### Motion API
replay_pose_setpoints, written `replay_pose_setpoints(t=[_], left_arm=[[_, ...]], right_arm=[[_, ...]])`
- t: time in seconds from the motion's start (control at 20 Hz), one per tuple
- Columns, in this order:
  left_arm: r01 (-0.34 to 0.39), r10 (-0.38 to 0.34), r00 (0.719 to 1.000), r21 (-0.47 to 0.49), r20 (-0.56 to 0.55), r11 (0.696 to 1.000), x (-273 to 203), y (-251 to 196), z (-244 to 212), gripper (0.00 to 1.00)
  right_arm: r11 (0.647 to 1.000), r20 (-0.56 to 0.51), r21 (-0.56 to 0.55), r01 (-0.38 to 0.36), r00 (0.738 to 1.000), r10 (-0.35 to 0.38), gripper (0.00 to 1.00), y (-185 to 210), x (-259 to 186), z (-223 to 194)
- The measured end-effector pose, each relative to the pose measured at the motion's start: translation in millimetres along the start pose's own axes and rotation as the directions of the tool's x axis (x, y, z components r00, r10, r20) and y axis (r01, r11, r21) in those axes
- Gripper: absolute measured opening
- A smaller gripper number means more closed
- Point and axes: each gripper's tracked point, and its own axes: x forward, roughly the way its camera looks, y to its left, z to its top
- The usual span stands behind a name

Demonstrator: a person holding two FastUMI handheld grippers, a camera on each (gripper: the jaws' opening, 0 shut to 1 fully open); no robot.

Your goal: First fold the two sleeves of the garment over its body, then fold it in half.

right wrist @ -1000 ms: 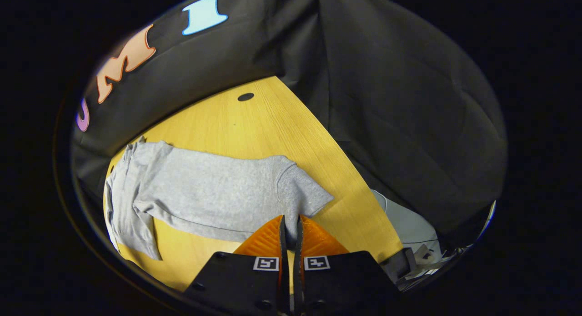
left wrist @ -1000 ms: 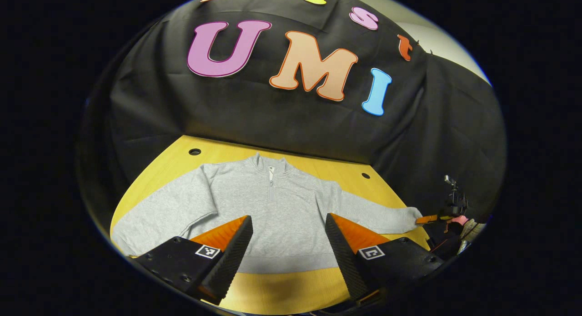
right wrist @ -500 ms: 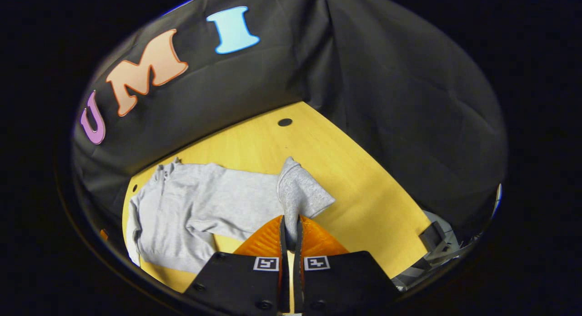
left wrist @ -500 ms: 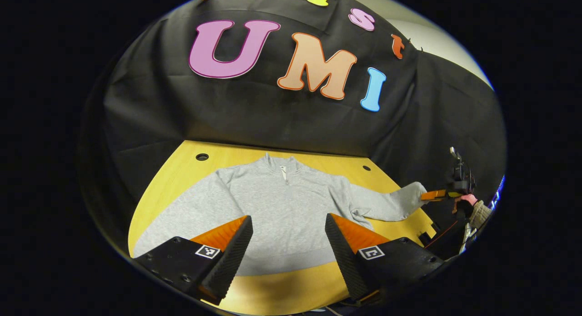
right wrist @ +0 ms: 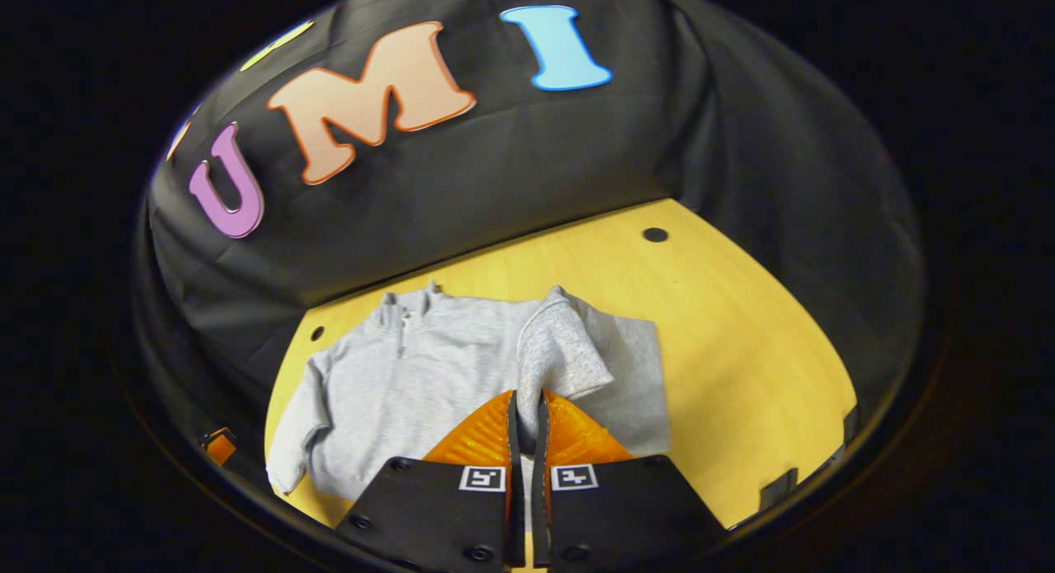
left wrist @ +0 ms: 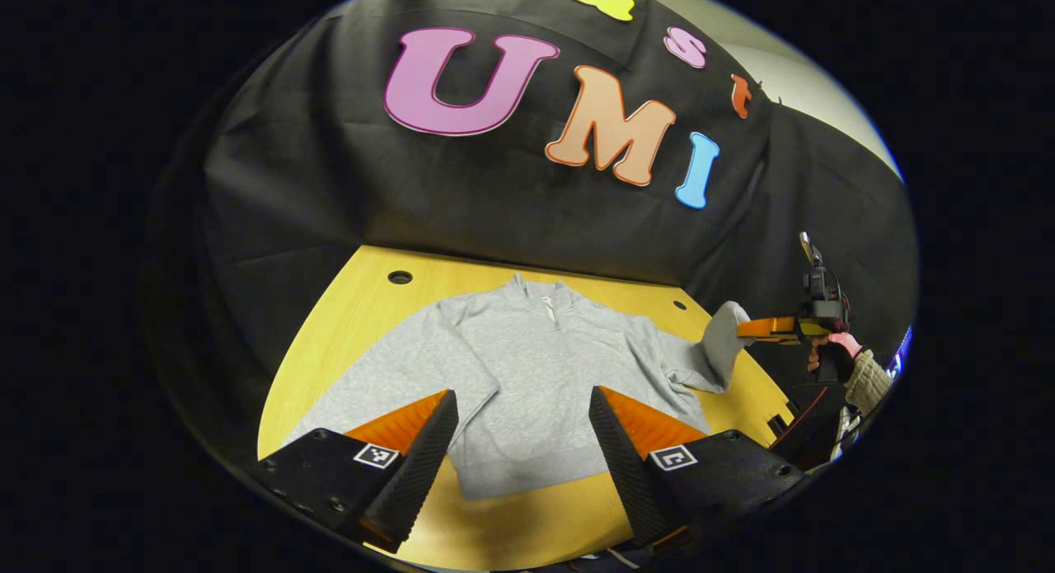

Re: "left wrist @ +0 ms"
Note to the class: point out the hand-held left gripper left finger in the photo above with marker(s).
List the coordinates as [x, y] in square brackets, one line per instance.
[420, 466]

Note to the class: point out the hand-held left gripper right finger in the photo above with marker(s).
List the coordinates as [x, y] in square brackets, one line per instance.
[622, 466]

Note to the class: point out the black backdrop cloth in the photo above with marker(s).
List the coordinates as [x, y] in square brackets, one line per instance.
[494, 194]

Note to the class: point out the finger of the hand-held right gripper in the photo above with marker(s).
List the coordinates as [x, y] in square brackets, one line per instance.
[775, 329]

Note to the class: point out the grey sweatshirt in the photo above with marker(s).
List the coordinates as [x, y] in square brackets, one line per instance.
[527, 367]

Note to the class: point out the bright blue screen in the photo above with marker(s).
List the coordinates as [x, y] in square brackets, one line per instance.
[904, 354]

